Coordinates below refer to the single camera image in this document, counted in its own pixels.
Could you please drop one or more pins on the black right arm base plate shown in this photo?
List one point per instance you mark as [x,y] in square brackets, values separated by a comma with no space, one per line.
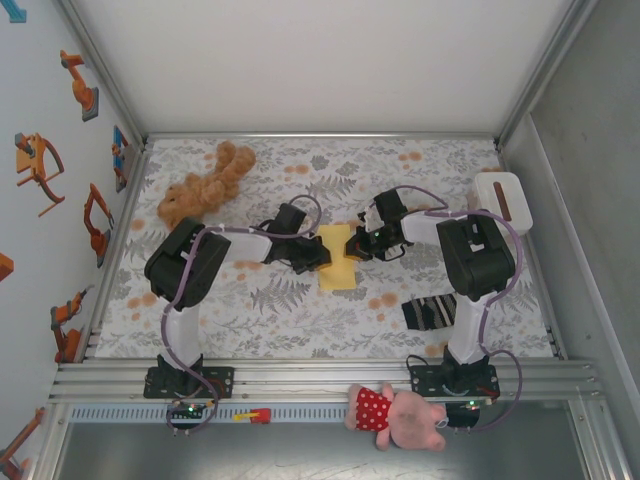
[425,382]

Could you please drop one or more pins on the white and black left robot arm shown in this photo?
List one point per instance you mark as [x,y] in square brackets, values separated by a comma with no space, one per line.
[185,260]

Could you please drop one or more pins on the small circuit board with LED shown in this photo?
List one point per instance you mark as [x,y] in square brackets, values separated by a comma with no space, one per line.
[190,410]
[472,403]

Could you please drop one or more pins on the orange block wall sticker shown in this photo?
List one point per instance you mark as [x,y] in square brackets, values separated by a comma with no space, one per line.
[5,267]

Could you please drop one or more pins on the wide aluminium extrusion rail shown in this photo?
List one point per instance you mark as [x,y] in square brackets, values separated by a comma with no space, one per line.
[300,380]

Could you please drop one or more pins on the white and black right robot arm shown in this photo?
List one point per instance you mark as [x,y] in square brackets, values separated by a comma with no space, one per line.
[475,255]

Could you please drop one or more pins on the yellow cloth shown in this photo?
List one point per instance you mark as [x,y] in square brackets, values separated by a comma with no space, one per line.
[337,277]

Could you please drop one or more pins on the thin aluminium frame bar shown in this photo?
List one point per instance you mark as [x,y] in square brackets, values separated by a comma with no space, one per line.
[320,136]

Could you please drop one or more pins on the red and yellow tag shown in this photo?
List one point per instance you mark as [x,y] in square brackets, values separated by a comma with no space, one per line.
[257,416]

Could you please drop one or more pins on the pink pig plush red dress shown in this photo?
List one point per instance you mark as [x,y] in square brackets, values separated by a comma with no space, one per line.
[415,420]

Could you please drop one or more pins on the black white striped sock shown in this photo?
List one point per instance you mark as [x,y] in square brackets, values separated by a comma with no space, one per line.
[430,312]

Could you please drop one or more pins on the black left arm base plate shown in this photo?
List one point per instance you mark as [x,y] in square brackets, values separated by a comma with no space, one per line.
[225,382]

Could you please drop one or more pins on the orange claw gripper wall sticker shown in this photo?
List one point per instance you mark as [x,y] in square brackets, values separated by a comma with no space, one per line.
[32,162]

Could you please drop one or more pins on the aluminium frame post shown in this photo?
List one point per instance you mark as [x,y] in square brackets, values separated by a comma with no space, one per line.
[545,70]
[100,65]

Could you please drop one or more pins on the white tissue box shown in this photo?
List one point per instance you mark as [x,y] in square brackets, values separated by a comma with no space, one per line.
[520,200]

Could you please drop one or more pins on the brown teddy bear plush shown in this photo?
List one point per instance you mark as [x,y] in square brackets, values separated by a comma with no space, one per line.
[225,170]

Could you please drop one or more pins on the floral fern print tablecloth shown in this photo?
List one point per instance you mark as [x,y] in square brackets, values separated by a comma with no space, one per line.
[300,320]

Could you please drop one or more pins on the blue and orange wall sticker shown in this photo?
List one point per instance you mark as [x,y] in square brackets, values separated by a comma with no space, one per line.
[120,150]

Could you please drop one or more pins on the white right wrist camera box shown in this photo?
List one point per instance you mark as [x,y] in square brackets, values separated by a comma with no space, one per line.
[371,219]

